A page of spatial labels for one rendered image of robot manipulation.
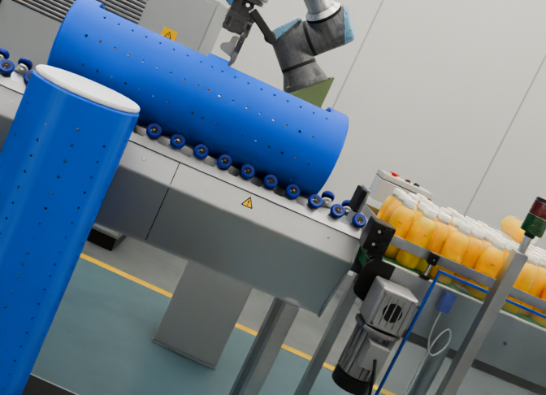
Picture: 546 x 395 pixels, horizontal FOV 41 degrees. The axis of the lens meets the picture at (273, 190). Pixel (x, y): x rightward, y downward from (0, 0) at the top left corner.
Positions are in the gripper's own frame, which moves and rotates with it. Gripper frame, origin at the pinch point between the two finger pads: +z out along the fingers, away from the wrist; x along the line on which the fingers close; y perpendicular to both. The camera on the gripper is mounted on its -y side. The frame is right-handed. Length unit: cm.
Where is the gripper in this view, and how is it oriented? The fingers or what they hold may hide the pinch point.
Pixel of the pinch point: (231, 62)
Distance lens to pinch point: 225.5
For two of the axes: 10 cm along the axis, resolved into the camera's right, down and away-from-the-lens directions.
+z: -4.1, 9.0, 1.6
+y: -9.1, -3.9, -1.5
